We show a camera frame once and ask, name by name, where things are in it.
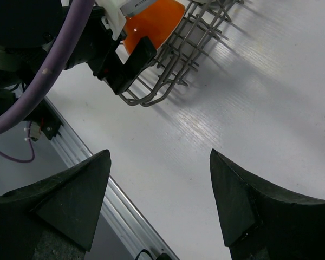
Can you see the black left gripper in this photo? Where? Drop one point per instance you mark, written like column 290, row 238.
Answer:
column 97, row 48

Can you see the grey wire dish rack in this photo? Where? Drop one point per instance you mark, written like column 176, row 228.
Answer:
column 203, row 23

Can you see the aluminium mounting rail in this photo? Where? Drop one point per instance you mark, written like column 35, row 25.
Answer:
column 127, row 222

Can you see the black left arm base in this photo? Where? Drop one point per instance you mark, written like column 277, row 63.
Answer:
column 47, row 120

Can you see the plain white bowl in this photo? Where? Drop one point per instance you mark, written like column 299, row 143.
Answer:
column 157, row 22

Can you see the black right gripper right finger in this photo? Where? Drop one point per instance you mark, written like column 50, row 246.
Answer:
column 261, row 220

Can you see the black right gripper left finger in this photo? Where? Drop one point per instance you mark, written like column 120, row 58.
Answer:
column 55, row 218

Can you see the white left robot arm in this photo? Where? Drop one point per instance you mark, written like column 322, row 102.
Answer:
column 28, row 30

